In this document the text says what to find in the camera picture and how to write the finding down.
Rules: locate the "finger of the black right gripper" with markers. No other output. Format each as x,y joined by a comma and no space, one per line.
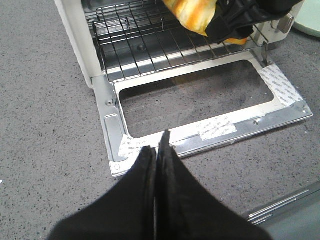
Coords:
234,19

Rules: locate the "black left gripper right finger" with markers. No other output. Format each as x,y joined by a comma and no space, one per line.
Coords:
187,211

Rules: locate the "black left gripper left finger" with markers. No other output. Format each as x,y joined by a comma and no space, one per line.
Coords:
126,212

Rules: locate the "white Toshiba toaster oven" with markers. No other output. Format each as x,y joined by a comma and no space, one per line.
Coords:
73,17

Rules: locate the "lower timer knob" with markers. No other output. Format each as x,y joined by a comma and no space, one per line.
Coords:
284,24

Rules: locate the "oven glass door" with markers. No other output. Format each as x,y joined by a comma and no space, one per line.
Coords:
204,106

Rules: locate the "metal wire oven rack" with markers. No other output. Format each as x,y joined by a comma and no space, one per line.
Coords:
135,38

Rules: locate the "light green plate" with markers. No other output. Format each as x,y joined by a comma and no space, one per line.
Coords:
308,18

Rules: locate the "orange striped bread roll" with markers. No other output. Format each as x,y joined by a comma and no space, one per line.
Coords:
197,16

